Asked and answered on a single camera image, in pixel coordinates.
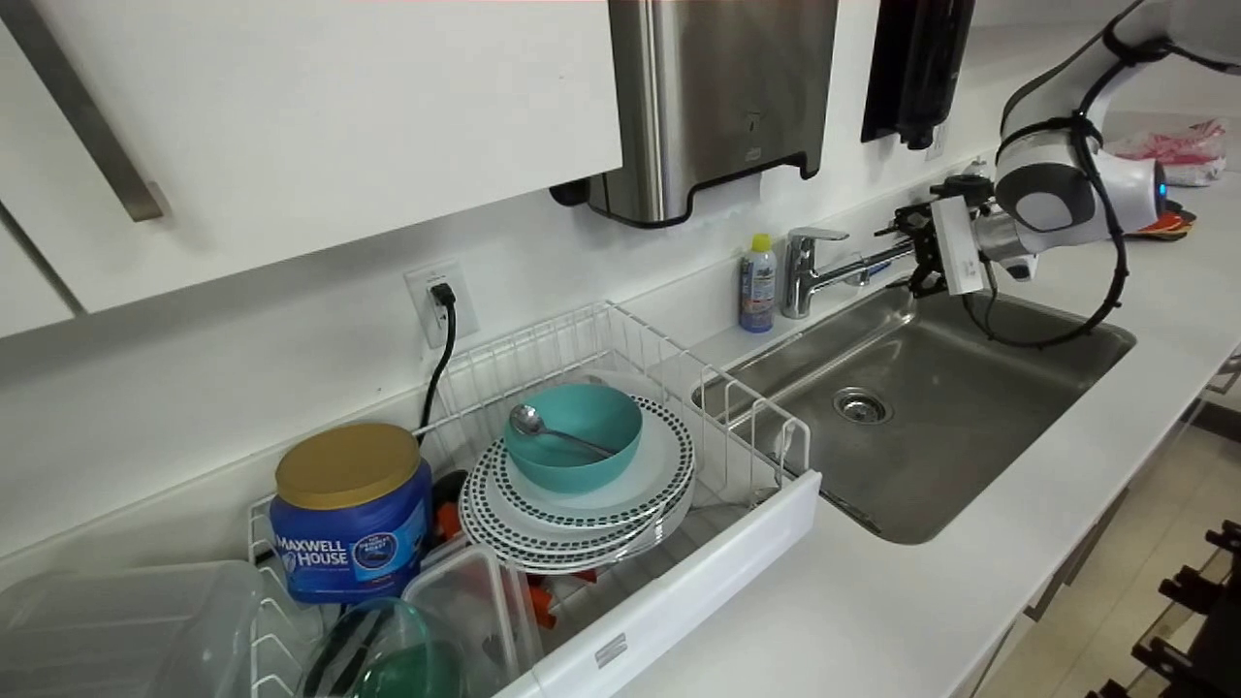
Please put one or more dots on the pink red plastic bag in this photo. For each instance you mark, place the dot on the pink red plastic bag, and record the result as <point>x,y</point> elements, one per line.
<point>1183,145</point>

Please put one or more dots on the stainless steel sink basin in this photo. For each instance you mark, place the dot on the stainless steel sink basin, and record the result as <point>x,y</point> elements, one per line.
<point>956,427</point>

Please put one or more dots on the stainless kettle with black lid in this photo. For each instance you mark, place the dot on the stainless kettle with black lid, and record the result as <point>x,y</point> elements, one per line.
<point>965,187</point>

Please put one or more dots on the black metal cart frame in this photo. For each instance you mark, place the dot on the black metal cart frame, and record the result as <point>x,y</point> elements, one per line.
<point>1196,606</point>

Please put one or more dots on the black wall dispenser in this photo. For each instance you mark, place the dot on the black wall dispenser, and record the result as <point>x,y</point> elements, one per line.
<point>917,65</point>

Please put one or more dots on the green glass bowl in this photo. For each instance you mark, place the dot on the green glass bowl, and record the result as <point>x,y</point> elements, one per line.
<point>408,666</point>

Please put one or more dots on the plain white dinner plate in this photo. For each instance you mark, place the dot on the plain white dinner plate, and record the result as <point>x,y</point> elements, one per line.
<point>652,472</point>

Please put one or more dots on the chrome sink faucet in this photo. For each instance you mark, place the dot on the chrome sink faucet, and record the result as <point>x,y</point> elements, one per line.
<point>806,266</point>

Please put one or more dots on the blue coffee can tan lid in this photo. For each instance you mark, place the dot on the blue coffee can tan lid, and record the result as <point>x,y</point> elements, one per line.
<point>352,529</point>

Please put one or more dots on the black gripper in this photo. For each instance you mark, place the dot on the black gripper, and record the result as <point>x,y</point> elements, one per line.
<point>925,254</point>

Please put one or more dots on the clear plastic storage container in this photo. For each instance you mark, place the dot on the clear plastic storage container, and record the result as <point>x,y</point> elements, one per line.
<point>119,634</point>

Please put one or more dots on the dotted rim white plate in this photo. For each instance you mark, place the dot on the dotted rim white plate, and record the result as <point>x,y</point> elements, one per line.
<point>519,537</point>

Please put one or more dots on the blue bottle with yellow cap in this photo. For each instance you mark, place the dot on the blue bottle with yellow cap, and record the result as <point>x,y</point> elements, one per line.
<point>759,294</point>

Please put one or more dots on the stainless paper towel dispenser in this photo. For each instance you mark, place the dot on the stainless paper towel dispenser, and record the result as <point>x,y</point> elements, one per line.
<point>723,92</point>

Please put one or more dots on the clear glass container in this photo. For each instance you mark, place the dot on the clear glass container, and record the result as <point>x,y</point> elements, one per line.
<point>485,606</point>

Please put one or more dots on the metal spoon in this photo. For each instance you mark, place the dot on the metal spoon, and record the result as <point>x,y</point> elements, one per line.
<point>530,417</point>

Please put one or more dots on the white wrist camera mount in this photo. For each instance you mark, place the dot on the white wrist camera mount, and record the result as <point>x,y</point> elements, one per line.
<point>965,248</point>

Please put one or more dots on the teal bowl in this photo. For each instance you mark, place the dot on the teal bowl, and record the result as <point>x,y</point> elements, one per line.
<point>586,458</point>

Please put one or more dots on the white wall power outlet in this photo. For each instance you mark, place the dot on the white wall power outlet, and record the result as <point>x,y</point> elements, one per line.
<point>426,294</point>

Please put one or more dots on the white wall cabinet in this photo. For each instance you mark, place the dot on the white wall cabinet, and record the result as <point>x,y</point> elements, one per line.
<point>325,120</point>

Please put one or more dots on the round sink drain strainer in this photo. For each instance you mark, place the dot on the round sink drain strainer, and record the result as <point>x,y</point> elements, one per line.
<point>863,407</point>

